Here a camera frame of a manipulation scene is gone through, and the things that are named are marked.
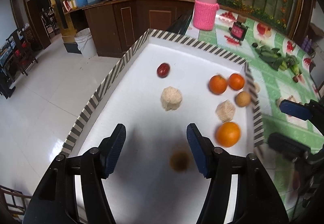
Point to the brown round fruit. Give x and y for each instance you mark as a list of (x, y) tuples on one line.
[(179, 161)]

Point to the purple bottles on shelf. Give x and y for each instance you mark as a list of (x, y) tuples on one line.
[(306, 45)]

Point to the dark red plum fruit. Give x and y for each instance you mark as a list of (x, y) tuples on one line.
[(295, 78)]

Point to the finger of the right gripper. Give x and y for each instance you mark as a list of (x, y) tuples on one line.
[(295, 109), (290, 149)]

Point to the green vegetable with corn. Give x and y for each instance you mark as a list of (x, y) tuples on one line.
[(291, 62)]

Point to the orange mandarin tray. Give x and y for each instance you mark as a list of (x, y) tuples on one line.
[(236, 81)]

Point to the red jujube date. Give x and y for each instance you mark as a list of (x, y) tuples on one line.
[(163, 70)]

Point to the black jar with pink label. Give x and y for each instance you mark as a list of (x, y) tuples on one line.
[(238, 30)]

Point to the tan longan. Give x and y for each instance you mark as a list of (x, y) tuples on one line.
[(243, 99)]

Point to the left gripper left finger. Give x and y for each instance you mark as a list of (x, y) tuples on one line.
[(110, 149)]

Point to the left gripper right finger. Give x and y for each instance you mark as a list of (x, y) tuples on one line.
[(202, 150)]

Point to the white striped-edge tray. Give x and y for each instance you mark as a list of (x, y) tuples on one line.
[(143, 187)]

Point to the white plastic bucket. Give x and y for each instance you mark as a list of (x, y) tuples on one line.
[(85, 43)]

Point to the orange mandarin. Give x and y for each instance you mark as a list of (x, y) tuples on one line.
[(228, 134), (218, 84)]

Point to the pale lotus root piece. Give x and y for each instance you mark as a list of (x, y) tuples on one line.
[(257, 87), (171, 98), (225, 111)]

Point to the leafy green bok choy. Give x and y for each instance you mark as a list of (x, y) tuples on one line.
[(271, 56)]

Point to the pink knit-sleeved bottle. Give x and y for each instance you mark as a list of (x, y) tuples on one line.
[(204, 14)]

